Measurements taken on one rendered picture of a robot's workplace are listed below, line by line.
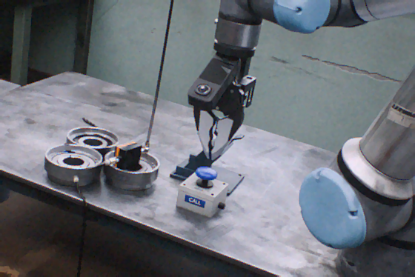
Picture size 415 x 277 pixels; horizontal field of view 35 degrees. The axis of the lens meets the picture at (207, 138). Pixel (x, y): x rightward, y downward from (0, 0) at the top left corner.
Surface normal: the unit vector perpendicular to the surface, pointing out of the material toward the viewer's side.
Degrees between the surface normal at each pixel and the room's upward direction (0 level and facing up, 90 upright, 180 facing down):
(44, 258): 0
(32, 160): 0
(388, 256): 72
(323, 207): 97
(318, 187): 97
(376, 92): 90
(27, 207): 0
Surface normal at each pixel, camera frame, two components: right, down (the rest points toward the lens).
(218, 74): -0.03, -0.64
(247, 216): 0.17, -0.91
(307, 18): 0.62, 0.39
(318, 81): -0.39, 0.29
